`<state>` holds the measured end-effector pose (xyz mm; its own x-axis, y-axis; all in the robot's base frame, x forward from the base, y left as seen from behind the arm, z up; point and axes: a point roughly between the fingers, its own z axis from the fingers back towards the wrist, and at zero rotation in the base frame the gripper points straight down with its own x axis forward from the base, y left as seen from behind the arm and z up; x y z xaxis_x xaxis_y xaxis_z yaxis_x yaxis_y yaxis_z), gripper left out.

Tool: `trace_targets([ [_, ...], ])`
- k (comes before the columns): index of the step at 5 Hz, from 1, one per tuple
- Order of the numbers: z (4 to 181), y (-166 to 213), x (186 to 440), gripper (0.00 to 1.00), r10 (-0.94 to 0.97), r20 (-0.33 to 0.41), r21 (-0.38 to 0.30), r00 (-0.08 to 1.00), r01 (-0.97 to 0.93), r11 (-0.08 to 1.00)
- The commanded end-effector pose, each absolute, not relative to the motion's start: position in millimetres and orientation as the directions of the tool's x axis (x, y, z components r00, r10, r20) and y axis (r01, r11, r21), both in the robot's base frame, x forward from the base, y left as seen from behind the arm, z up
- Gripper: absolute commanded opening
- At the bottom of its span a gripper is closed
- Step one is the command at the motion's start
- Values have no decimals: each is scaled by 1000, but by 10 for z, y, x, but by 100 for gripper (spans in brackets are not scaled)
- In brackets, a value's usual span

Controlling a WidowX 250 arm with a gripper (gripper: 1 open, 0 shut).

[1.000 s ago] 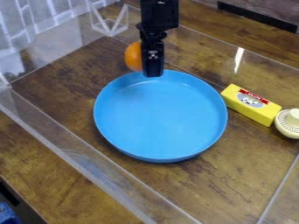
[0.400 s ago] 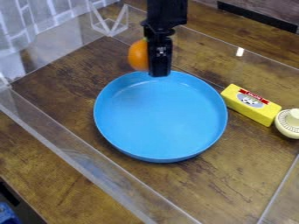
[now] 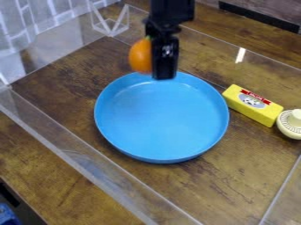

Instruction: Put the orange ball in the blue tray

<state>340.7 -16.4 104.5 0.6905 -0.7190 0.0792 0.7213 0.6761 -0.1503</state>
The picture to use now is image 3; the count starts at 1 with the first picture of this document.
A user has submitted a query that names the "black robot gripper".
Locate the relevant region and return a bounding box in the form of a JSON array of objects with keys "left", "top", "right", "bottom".
[{"left": 143, "top": 0, "right": 195, "bottom": 80}]

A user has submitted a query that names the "orange toy ball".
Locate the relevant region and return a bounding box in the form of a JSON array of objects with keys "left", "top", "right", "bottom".
[{"left": 128, "top": 37, "right": 151, "bottom": 74}]

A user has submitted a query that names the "round blue tray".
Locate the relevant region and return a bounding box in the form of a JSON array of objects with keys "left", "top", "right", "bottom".
[{"left": 93, "top": 72, "right": 228, "bottom": 163}]

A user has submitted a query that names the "yellow toy butter block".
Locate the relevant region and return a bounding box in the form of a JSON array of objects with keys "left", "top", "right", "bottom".
[{"left": 222, "top": 84, "right": 283, "bottom": 127}]

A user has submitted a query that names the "cream round toy mushroom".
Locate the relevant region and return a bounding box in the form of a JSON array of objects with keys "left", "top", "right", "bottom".
[{"left": 276, "top": 109, "right": 301, "bottom": 140}]

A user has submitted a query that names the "blue object at corner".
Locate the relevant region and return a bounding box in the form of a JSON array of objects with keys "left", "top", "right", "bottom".
[{"left": 0, "top": 203, "right": 20, "bottom": 225}]

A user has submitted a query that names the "clear acrylic enclosure wall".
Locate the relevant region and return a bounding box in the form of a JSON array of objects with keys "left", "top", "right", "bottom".
[{"left": 0, "top": 0, "right": 301, "bottom": 225}]

